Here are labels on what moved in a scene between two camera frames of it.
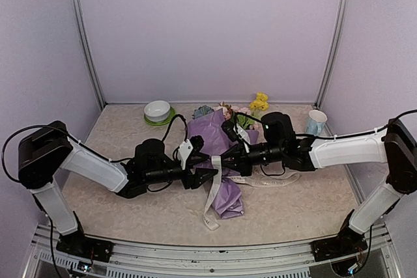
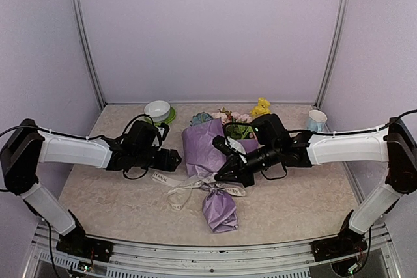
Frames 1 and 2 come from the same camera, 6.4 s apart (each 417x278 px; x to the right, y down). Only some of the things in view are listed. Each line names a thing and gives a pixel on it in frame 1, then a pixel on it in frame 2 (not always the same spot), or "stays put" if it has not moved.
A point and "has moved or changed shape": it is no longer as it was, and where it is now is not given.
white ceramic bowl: x=157 y=111 stays put
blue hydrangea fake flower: x=202 y=111 → x=200 y=117
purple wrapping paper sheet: x=208 y=127 has moved or changed shape
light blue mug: x=315 y=122 stays put
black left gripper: x=193 y=180 → x=172 y=165
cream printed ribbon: x=258 y=178 → x=206 y=180
